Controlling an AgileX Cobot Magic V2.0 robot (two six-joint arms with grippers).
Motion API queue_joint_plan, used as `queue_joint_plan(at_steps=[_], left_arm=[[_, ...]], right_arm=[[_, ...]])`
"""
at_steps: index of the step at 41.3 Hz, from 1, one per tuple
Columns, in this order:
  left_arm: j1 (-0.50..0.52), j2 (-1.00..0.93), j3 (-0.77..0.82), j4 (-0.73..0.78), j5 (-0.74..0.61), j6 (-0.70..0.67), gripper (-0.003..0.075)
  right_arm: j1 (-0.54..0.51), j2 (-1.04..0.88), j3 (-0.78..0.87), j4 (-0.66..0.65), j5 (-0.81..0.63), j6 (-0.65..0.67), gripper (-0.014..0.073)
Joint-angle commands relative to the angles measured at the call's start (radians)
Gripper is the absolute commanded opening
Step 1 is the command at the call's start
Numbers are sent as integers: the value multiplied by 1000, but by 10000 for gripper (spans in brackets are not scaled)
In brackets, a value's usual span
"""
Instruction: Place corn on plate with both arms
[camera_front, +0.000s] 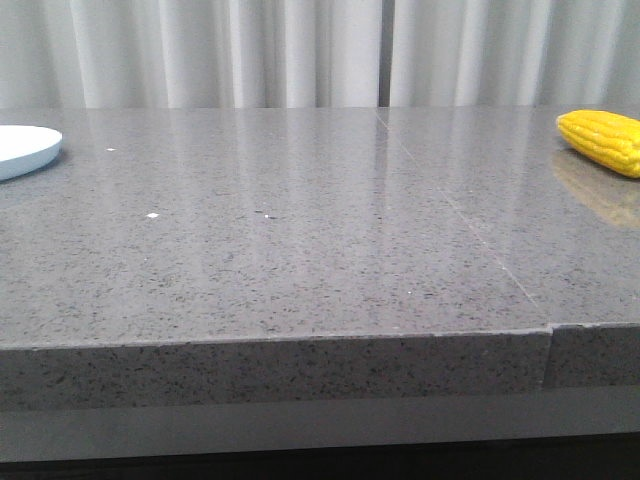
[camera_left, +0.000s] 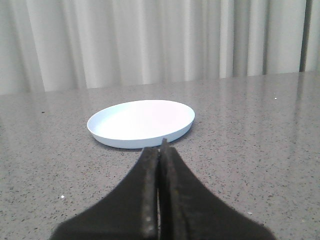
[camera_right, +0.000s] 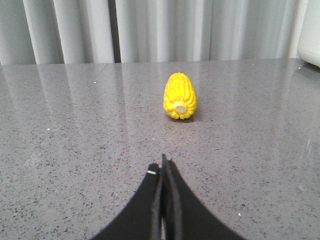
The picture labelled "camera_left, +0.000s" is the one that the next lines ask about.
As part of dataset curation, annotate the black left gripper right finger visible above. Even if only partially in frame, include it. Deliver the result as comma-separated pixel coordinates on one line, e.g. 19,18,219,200
158,139,275,240

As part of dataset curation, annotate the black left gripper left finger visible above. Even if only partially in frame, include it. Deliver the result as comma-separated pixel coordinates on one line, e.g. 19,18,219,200
50,147,159,240

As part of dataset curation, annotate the light blue round plate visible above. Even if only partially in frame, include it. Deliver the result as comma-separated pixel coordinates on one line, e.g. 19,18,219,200
87,100,196,149

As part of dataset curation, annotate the white pleated curtain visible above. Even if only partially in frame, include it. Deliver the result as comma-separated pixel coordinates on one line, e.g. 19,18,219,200
0,0,320,95

